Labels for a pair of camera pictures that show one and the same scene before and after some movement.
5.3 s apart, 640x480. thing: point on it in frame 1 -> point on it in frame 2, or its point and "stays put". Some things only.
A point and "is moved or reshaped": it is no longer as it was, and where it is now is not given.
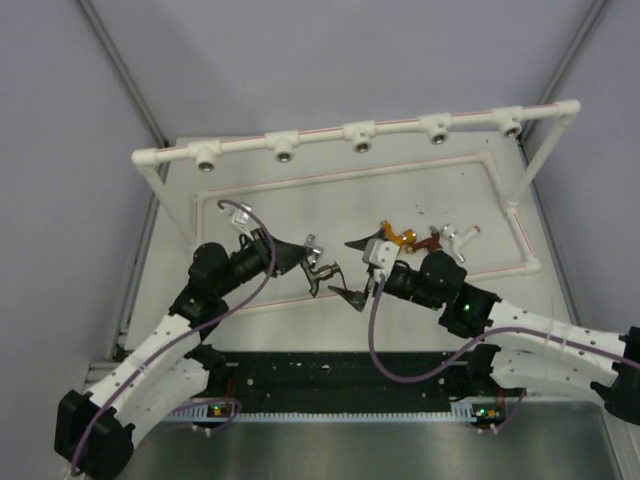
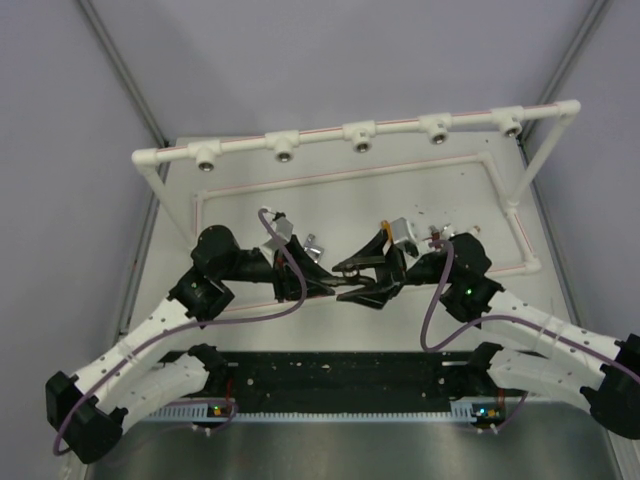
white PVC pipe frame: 206,156 stays put
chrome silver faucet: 313,257 stays put
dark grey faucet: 322,272 is moved or reshaped
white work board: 472,198 stays put
